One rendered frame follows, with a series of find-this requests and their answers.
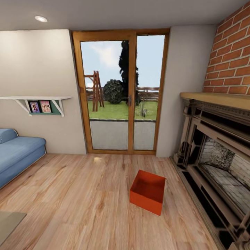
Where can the shelf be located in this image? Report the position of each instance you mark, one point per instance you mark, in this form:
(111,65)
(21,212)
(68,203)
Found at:
(56,104)

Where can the coffee table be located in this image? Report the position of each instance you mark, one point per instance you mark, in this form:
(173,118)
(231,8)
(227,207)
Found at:
(8,223)

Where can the wood fireplace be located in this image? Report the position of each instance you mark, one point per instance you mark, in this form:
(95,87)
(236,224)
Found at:
(213,162)

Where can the picture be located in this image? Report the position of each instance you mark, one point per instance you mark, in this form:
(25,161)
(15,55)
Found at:
(45,106)
(34,106)

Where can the storage box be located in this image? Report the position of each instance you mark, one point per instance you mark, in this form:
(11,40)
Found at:
(147,192)

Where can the door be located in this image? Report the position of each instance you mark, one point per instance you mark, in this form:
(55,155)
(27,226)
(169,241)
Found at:
(113,65)

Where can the sofa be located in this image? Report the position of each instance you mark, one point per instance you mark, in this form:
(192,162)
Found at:
(17,153)

